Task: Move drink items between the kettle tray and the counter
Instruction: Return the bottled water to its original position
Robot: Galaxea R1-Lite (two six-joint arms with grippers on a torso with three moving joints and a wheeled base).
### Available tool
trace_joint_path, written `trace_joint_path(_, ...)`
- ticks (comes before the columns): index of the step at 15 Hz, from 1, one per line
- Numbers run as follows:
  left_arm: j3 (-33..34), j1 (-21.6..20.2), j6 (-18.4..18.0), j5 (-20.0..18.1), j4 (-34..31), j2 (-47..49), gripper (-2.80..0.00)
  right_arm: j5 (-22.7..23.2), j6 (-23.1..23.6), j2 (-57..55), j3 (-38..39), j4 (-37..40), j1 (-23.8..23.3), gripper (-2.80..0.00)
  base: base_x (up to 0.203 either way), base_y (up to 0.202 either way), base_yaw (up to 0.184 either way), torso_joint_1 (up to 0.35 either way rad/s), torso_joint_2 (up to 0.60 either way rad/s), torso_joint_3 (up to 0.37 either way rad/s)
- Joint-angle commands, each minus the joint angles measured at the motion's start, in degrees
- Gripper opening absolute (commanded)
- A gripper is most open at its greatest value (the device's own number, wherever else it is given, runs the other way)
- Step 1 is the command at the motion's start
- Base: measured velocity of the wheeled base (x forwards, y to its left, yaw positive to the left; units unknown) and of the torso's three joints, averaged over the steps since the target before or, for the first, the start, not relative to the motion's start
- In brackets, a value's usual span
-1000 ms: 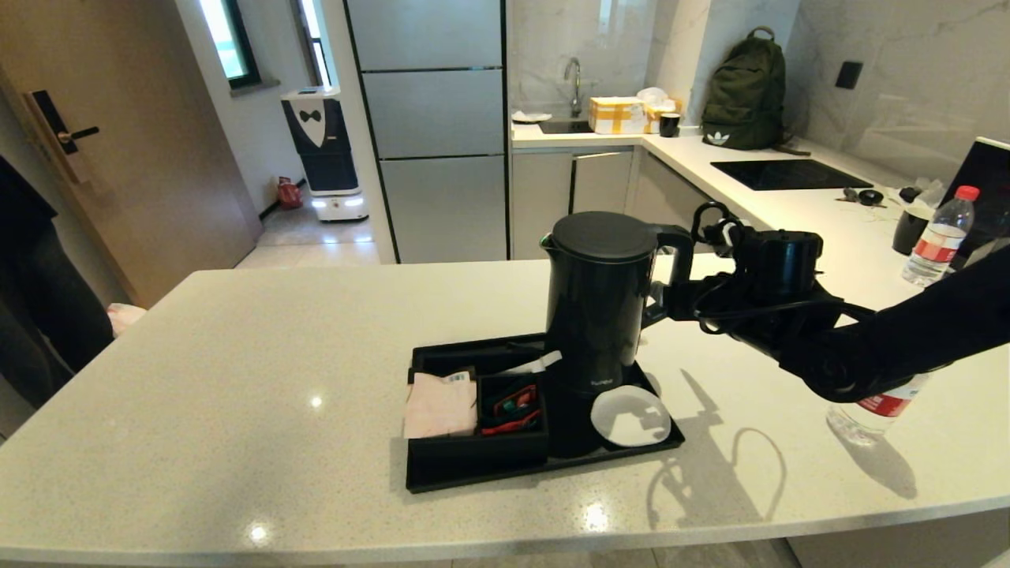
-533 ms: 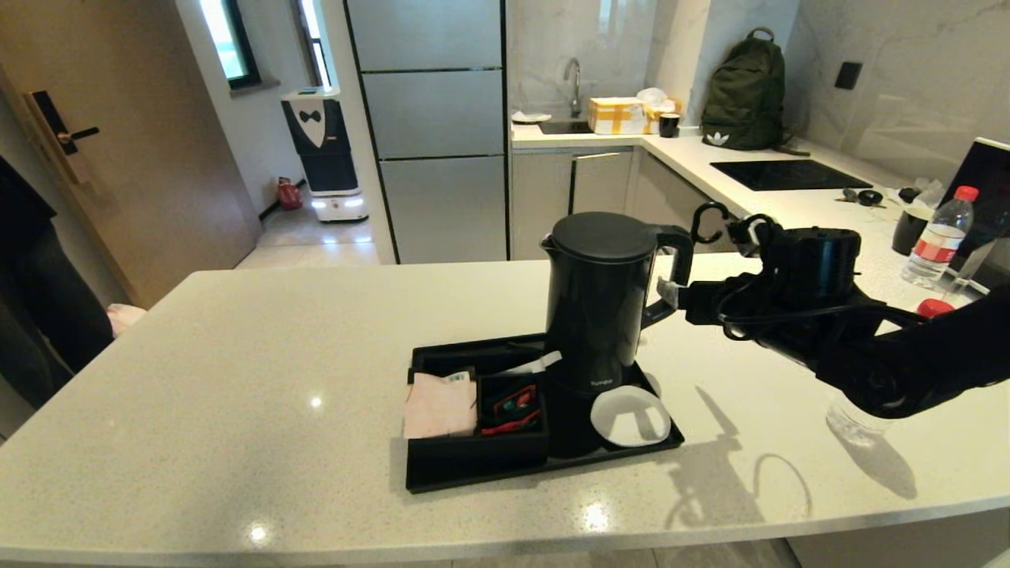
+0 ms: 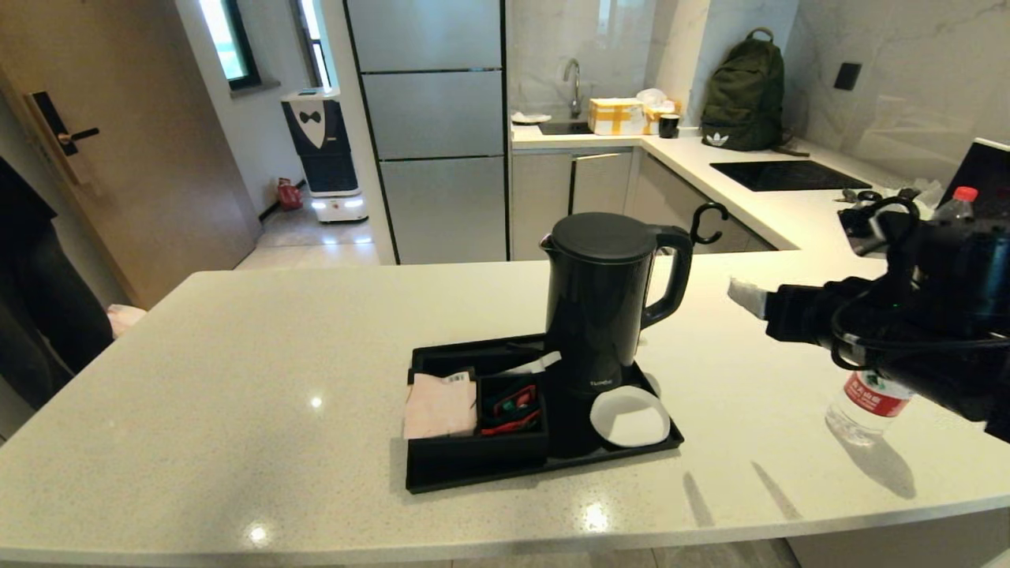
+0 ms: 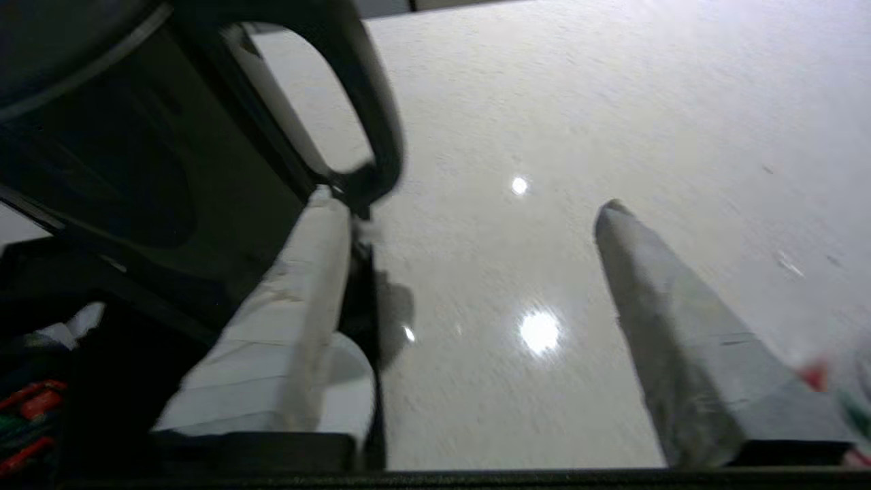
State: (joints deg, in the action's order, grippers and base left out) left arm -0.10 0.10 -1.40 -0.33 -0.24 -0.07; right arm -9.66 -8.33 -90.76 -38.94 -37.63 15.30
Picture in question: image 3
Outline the clear water bottle red label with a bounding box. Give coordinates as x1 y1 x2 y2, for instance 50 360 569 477
825 369 916 447
931 185 981 223

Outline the black electric kettle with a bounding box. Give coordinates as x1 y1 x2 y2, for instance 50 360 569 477
540 211 694 397

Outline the black curved hook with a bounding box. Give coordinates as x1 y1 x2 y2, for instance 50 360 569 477
690 201 731 246

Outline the black induction cooktop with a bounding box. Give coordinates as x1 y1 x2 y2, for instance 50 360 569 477
709 159 874 193

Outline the white round saucer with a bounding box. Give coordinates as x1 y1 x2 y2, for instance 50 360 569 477
589 385 672 449

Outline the grey kitchen cabinet unit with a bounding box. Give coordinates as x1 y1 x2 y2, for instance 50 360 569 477
511 144 799 262

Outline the dark green backpack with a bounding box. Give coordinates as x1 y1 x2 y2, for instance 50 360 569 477
700 28 810 156

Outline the white plastic bag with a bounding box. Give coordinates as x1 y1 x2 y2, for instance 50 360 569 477
636 88 684 135

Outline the black monitor screen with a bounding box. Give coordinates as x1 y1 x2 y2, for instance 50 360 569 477
937 138 1010 222

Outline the cardboard box yellow tape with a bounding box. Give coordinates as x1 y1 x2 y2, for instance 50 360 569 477
588 97 650 136

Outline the white sachet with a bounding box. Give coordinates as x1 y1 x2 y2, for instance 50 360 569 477
505 350 563 376

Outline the black serving tray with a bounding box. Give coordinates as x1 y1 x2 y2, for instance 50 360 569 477
405 333 685 495

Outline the chrome kitchen faucet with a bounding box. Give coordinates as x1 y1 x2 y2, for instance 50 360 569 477
563 58 584 120

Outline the black organizer box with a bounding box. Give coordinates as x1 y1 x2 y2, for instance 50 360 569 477
407 366 552 474

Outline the pink napkin pack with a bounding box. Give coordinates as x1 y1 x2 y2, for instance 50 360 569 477
403 372 479 440

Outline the steel refrigerator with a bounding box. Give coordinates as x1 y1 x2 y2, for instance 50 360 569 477
344 0 511 266

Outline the delivery robot with bowtie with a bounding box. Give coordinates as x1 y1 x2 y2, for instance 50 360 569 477
281 87 371 224

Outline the dark framed window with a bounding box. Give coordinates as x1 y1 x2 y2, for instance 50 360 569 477
295 0 333 89
196 0 262 93

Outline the brown wooden door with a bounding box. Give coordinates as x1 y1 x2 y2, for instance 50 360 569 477
0 0 266 310

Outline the pink plastic bag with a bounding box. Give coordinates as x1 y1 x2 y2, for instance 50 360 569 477
106 304 149 339

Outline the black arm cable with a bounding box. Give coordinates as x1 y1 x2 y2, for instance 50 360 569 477
830 289 1010 372

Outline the black door lock handle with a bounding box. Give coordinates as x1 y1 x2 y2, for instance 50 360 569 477
24 90 103 187

